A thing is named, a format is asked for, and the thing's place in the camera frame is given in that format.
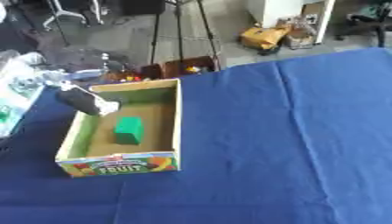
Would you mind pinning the black tripod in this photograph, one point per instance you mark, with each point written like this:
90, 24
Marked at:
178, 32

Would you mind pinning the tan cardboard box green inside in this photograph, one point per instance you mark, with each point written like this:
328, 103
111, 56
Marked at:
127, 131

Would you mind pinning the black chair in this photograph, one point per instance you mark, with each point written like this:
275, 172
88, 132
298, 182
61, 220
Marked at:
370, 22

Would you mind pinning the brown crate with toys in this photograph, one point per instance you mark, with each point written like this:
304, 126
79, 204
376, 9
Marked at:
188, 67

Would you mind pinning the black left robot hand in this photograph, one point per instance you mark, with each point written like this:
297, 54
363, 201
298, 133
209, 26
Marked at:
81, 100

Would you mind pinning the yellow bag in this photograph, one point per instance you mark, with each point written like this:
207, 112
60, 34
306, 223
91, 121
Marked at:
263, 37

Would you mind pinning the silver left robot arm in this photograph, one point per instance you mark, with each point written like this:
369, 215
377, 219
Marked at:
20, 84

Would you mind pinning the green rectangular block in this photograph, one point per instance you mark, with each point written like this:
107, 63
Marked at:
128, 129

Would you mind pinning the white office chair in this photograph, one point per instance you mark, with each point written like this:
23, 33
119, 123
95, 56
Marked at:
71, 11

